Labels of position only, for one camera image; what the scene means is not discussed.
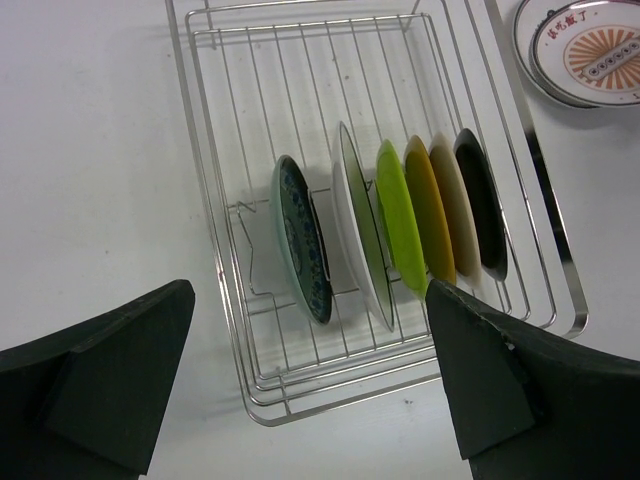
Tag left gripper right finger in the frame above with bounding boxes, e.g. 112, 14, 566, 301
426, 280, 639, 479

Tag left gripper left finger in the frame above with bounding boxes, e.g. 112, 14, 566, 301
1, 279, 195, 479

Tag beige cream plate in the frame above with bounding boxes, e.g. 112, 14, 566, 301
429, 132, 482, 288

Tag mustard yellow plate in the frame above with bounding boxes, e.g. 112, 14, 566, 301
404, 135, 457, 285

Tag black patterned plate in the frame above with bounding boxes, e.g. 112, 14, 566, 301
454, 128, 508, 281

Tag lime green plate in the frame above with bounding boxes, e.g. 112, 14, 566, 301
375, 139, 428, 298

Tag white plate green rim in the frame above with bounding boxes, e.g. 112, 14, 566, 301
331, 121, 395, 332

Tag teal blue patterned plate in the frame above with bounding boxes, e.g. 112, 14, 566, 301
269, 155, 333, 326

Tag white plate orange sunburst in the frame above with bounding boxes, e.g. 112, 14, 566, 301
531, 1, 639, 108

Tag white plate red characters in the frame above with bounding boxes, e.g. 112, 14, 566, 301
511, 0, 601, 109

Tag silver wire dish rack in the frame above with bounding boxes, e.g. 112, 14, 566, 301
166, 1, 589, 427

